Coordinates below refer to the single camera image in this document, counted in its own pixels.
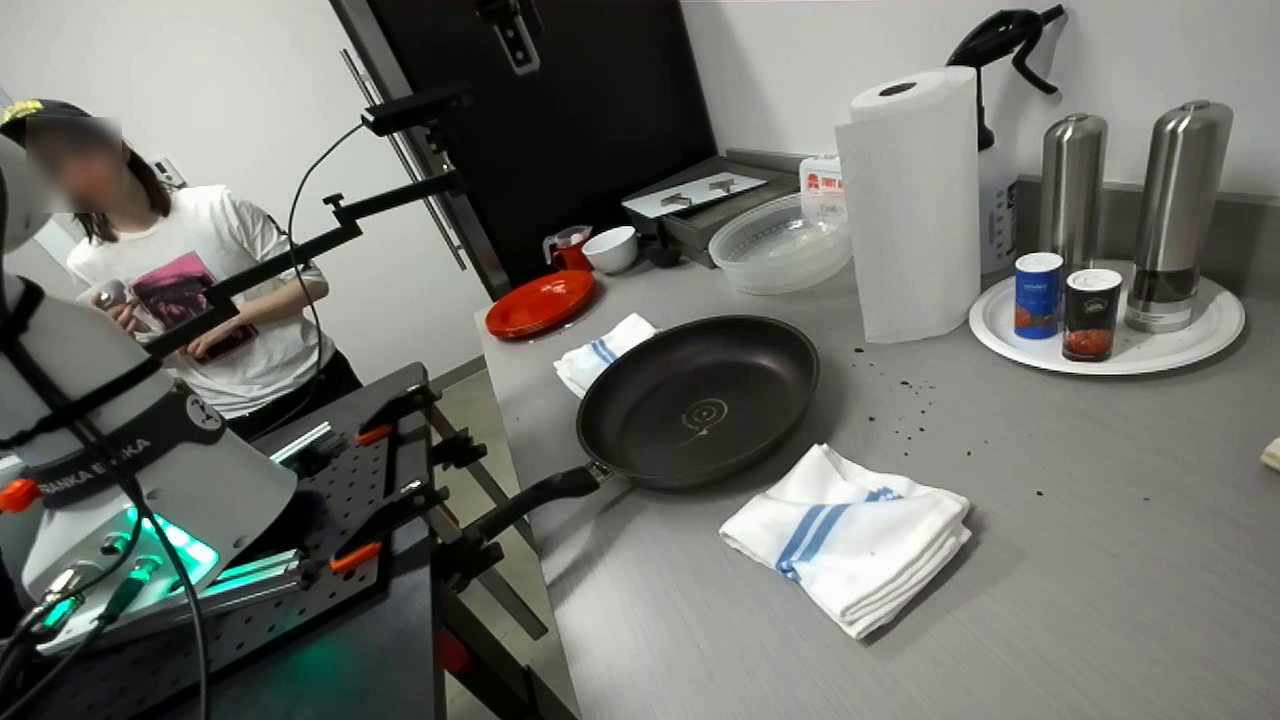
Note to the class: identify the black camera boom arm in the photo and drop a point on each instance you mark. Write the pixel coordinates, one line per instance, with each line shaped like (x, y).
(401, 192)

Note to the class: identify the black frying pan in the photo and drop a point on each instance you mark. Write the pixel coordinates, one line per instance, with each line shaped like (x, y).
(692, 403)

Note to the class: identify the small white bowl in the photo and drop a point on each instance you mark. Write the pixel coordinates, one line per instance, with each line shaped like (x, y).
(611, 251)

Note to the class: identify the green LED light strip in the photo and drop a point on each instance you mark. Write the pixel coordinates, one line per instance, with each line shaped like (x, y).
(184, 562)

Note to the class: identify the white round plate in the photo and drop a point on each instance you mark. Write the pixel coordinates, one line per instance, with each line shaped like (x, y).
(1175, 351)

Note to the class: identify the white paper towel roll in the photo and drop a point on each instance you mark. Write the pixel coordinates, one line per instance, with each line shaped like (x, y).
(914, 215)

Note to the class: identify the black breadboard table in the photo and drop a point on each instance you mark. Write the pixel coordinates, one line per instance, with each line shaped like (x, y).
(353, 503)

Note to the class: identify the small white cup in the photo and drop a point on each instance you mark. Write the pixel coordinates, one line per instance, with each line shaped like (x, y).
(557, 244)

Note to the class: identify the spray bottle black trigger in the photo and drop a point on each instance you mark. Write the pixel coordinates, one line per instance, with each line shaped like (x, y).
(1001, 30)

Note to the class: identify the large clear plastic bowl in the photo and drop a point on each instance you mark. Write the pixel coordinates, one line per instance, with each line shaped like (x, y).
(783, 244)

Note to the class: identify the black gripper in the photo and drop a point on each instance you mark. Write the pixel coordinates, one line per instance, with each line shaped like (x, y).
(513, 27)

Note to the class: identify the seated person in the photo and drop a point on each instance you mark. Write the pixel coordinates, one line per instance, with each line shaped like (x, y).
(227, 243)

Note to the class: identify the black stereo camera bar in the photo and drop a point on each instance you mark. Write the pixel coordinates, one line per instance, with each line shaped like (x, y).
(413, 114)

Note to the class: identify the dark spice jar white lid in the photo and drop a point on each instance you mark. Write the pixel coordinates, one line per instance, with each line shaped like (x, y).
(1091, 321)

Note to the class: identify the blue spice jar white lid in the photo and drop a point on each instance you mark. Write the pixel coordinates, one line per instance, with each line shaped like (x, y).
(1039, 302)

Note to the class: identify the stainless steel grinder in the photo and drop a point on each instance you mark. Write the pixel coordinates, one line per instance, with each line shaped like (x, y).
(1180, 203)
(1075, 187)

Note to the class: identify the white towel blue stripes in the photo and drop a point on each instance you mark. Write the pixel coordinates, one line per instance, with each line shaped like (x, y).
(854, 533)
(606, 355)

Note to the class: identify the red bowl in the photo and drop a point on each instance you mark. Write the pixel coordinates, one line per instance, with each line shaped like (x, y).
(533, 314)

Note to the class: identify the white sea salt box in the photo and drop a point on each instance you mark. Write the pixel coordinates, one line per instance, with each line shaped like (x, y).
(821, 178)

